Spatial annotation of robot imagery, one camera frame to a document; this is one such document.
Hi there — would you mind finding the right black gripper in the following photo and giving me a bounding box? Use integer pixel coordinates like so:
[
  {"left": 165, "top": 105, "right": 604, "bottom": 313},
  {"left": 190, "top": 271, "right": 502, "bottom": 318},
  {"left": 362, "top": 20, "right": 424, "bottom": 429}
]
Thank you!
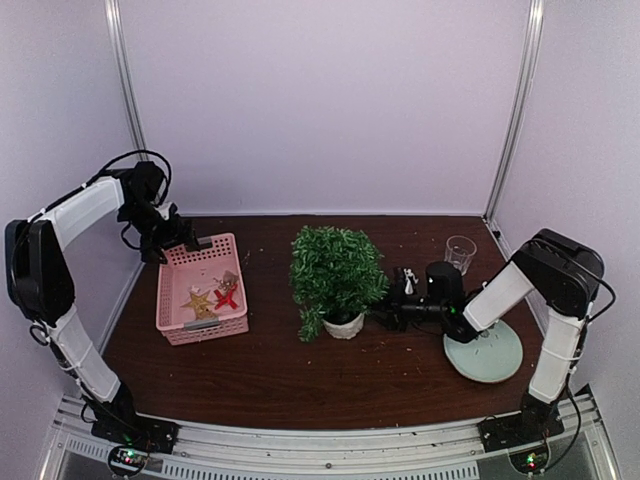
[{"left": 359, "top": 281, "right": 447, "bottom": 332}]

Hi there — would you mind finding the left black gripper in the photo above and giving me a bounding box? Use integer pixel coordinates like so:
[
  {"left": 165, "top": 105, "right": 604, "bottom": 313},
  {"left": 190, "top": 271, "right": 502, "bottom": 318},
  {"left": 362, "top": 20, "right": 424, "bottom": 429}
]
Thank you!
[{"left": 119, "top": 199, "right": 201, "bottom": 264}]

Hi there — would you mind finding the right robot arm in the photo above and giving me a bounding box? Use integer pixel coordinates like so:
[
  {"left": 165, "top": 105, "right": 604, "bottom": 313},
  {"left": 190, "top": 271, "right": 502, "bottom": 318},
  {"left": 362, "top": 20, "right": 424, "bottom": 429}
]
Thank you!
[{"left": 373, "top": 229, "right": 608, "bottom": 442}]

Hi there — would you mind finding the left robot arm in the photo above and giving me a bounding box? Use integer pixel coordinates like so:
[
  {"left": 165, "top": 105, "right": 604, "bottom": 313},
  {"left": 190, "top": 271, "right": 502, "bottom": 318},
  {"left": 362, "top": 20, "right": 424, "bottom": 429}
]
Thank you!
[{"left": 5, "top": 149, "right": 201, "bottom": 444}]

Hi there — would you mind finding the white tree pot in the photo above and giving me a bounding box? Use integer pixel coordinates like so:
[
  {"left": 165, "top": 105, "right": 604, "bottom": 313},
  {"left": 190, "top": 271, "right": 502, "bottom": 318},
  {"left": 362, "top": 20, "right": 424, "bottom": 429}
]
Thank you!
[{"left": 323, "top": 313, "right": 365, "bottom": 340}]

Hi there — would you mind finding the small green christmas tree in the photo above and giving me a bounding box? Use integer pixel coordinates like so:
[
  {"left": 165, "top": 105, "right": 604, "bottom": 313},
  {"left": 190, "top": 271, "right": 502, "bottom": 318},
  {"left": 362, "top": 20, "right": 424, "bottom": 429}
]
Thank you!
[{"left": 289, "top": 226, "right": 389, "bottom": 343}]

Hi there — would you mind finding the pink plastic basket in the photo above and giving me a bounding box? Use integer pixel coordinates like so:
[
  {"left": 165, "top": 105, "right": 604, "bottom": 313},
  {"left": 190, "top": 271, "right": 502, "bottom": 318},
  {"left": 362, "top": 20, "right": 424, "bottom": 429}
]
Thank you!
[{"left": 156, "top": 233, "right": 249, "bottom": 346}]

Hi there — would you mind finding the gold star ornament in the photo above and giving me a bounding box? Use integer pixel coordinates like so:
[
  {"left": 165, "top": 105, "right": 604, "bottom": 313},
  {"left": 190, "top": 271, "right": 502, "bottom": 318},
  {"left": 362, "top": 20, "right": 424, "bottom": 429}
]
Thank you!
[{"left": 181, "top": 290, "right": 216, "bottom": 321}]

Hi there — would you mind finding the red bow ornament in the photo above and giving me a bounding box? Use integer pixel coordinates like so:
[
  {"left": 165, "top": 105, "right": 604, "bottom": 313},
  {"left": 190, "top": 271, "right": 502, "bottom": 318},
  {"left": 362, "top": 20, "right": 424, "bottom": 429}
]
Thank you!
[{"left": 214, "top": 285, "right": 238, "bottom": 310}]

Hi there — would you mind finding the clear drinking glass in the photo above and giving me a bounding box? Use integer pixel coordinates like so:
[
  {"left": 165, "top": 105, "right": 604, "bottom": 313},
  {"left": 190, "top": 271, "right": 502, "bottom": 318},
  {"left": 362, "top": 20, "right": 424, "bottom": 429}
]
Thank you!
[{"left": 444, "top": 235, "right": 477, "bottom": 276}]

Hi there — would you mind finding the light green floral plate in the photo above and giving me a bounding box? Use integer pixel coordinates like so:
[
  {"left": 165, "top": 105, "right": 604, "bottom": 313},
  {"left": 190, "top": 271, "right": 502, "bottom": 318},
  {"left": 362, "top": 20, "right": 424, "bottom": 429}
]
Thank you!
[{"left": 443, "top": 319, "right": 523, "bottom": 384}]

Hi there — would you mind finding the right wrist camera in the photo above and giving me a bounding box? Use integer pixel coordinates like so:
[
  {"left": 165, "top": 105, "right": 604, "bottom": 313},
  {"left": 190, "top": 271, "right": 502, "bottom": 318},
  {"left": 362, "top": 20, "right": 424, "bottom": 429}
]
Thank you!
[{"left": 394, "top": 267, "right": 419, "bottom": 296}]

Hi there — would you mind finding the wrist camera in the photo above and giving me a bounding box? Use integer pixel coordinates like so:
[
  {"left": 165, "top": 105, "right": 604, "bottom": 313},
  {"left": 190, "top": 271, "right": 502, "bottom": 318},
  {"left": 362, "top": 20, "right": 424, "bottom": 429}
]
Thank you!
[
  {"left": 129, "top": 161, "right": 166, "bottom": 205},
  {"left": 394, "top": 267, "right": 419, "bottom": 296}
]

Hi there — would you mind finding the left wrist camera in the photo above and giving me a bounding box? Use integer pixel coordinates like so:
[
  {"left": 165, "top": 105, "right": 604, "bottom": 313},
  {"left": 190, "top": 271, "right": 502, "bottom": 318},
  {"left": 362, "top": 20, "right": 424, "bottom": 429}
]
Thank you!
[{"left": 129, "top": 161, "right": 166, "bottom": 205}]

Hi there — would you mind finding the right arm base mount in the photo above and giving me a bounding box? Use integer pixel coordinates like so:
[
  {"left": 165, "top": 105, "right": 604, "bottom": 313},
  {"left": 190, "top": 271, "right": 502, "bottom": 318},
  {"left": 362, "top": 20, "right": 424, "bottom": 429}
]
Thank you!
[{"left": 477, "top": 413, "right": 565, "bottom": 476}]

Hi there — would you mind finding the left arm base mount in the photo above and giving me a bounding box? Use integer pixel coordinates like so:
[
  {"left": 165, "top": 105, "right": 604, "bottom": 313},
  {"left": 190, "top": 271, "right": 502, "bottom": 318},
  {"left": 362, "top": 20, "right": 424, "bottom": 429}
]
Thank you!
[{"left": 91, "top": 415, "right": 179, "bottom": 478}]

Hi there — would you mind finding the aluminium front rail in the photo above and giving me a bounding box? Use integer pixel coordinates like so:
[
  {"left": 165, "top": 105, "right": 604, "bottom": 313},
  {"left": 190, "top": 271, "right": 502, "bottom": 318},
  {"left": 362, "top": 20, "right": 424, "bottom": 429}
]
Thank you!
[{"left": 39, "top": 384, "right": 626, "bottom": 480}]

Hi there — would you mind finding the left aluminium frame post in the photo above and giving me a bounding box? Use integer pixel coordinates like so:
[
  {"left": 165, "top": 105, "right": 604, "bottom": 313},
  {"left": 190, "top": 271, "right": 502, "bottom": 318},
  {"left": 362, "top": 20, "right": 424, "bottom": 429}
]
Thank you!
[{"left": 104, "top": 0, "right": 147, "bottom": 150}]

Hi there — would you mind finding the aluminium frame post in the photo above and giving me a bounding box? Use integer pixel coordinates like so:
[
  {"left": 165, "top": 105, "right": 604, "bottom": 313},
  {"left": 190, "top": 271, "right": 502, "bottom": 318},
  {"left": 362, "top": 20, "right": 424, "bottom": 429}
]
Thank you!
[
  {"left": 483, "top": 0, "right": 546, "bottom": 229},
  {"left": 104, "top": 0, "right": 147, "bottom": 150}
]

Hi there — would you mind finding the right aluminium frame post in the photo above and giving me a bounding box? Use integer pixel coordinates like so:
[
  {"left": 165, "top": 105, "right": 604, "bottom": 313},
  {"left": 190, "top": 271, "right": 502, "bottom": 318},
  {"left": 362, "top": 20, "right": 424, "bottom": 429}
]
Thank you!
[{"left": 483, "top": 0, "right": 546, "bottom": 229}]

